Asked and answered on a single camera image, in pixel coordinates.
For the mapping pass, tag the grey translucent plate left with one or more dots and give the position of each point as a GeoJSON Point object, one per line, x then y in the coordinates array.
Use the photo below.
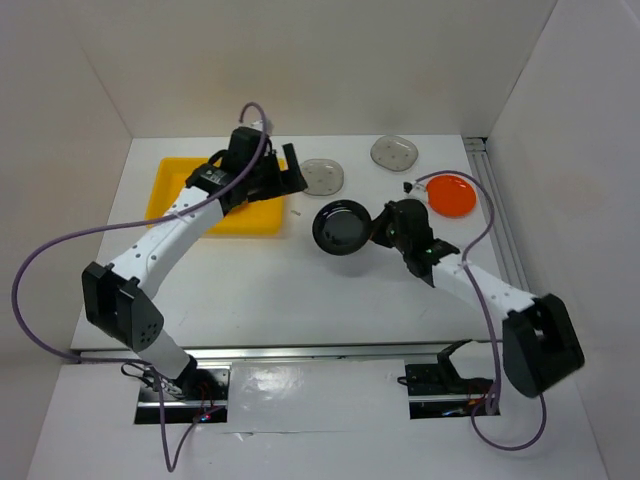
{"type": "Point", "coordinates": [324, 177]}

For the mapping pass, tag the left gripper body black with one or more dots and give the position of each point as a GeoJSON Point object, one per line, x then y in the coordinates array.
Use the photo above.
{"type": "Point", "coordinates": [266, 179]}

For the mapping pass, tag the yellow plastic bin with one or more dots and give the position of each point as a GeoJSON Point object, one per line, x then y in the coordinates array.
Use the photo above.
{"type": "Point", "coordinates": [263, 218]}

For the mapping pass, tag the grey translucent plate right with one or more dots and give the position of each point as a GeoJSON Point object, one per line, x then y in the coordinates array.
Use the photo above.
{"type": "Point", "coordinates": [394, 153]}

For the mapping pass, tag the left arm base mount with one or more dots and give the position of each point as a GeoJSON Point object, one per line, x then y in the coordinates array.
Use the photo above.
{"type": "Point", "coordinates": [207, 404]}

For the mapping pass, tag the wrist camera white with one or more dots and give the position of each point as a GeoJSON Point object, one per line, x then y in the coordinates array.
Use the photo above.
{"type": "Point", "coordinates": [415, 189]}
{"type": "Point", "coordinates": [263, 126]}

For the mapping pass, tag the black plate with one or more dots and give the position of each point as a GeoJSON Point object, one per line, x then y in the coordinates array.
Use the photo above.
{"type": "Point", "coordinates": [342, 227]}

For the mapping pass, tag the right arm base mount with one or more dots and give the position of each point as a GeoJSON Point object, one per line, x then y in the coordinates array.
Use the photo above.
{"type": "Point", "coordinates": [436, 389]}

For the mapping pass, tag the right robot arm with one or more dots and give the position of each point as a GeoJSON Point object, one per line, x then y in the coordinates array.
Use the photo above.
{"type": "Point", "coordinates": [540, 347]}

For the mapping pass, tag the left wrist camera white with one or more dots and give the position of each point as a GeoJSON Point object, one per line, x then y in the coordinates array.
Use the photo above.
{"type": "Point", "coordinates": [263, 126]}

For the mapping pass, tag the orange plate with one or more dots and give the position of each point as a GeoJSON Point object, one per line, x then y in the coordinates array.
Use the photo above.
{"type": "Point", "coordinates": [451, 196]}

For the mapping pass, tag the grey translucent plate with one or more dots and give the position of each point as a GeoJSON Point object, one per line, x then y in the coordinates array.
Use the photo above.
{"type": "Point", "coordinates": [324, 177]}
{"type": "Point", "coordinates": [394, 153]}

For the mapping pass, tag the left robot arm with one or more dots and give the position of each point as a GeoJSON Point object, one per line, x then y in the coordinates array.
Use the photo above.
{"type": "Point", "coordinates": [118, 296]}

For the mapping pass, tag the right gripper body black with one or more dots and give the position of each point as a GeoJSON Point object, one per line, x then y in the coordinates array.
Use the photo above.
{"type": "Point", "coordinates": [397, 239]}

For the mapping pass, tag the aluminium rail front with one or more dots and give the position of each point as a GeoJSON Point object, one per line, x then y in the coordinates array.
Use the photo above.
{"type": "Point", "coordinates": [320, 351]}

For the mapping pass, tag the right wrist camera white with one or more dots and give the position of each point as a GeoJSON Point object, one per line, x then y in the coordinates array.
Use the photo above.
{"type": "Point", "coordinates": [415, 189]}

